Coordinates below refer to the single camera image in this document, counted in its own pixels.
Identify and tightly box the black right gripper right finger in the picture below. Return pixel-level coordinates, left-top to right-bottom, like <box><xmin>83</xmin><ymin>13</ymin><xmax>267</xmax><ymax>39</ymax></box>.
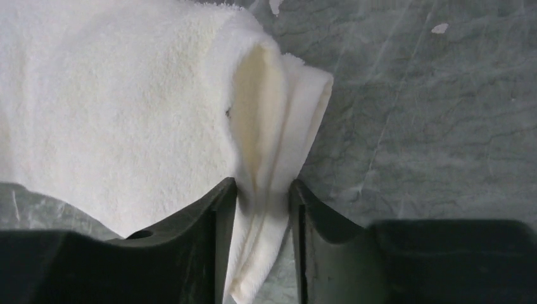
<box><xmin>289</xmin><ymin>180</ymin><xmax>536</xmax><ymax>303</ymax></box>

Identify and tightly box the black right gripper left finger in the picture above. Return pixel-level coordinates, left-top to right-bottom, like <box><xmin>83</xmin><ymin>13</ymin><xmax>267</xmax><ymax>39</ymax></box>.
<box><xmin>1</xmin><ymin>177</ymin><xmax>237</xmax><ymax>303</ymax></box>

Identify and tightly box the white towel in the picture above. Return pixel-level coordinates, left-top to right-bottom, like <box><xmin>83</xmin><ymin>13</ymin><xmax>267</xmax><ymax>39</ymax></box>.
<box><xmin>1</xmin><ymin>1</ymin><xmax>333</xmax><ymax>303</ymax></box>

